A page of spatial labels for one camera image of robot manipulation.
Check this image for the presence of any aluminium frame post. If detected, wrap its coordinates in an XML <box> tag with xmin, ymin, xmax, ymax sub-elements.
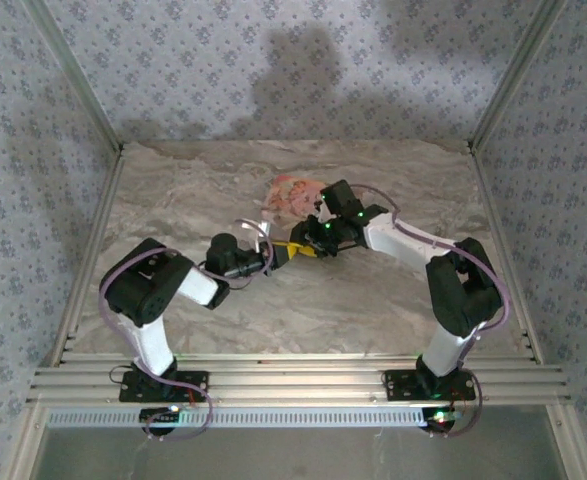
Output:
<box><xmin>466</xmin><ymin>0</ymin><xmax>570</xmax><ymax>157</ymax></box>
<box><xmin>22</xmin><ymin>0</ymin><xmax>126</xmax><ymax>154</ymax></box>

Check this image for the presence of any wide aluminium extrusion beam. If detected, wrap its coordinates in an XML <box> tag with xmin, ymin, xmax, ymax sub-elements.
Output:
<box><xmin>25</xmin><ymin>353</ymin><xmax>572</xmax><ymax>407</ymax></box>

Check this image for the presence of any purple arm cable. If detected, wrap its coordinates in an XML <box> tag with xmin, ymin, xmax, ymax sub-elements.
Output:
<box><xmin>351</xmin><ymin>183</ymin><xmax>513</xmax><ymax>437</ymax></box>
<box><xmin>97</xmin><ymin>218</ymin><xmax>270</xmax><ymax>442</ymax></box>

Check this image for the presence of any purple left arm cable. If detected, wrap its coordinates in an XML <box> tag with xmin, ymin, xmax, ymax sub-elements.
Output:
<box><xmin>97</xmin><ymin>218</ymin><xmax>270</xmax><ymax>442</ymax></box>

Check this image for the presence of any aluminium table side rail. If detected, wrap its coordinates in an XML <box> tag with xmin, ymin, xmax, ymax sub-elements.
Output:
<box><xmin>47</xmin><ymin>144</ymin><xmax>127</xmax><ymax>369</ymax></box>
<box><xmin>469</xmin><ymin>149</ymin><xmax>545</xmax><ymax>365</ymax></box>

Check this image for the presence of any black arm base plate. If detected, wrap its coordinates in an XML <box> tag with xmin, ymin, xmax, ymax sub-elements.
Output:
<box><xmin>382</xmin><ymin>369</ymin><xmax>477</xmax><ymax>402</ymax></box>
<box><xmin>118</xmin><ymin>369</ymin><xmax>210</xmax><ymax>403</ymax></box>

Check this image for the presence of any aluminium frame leg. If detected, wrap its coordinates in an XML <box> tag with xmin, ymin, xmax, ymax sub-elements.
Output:
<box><xmin>4</xmin><ymin>404</ymin><xmax>50</xmax><ymax>480</ymax></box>
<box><xmin>545</xmin><ymin>404</ymin><xmax>582</xmax><ymax>480</ymax></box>

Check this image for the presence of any slotted grey cable duct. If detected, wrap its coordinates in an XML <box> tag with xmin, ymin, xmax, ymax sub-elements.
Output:
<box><xmin>46</xmin><ymin>405</ymin><xmax>458</xmax><ymax>430</ymax></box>

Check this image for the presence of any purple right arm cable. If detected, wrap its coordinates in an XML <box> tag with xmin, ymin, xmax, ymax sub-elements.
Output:
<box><xmin>351</xmin><ymin>183</ymin><xmax>513</xmax><ymax>437</ymax></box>

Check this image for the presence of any small controller board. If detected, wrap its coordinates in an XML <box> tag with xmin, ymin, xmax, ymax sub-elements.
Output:
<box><xmin>420</xmin><ymin>406</ymin><xmax>462</xmax><ymax>427</ymax></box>
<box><xmin>139</xmin><ymin>406</ymin><xmax>182</xmax><ymax>424</ymax></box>

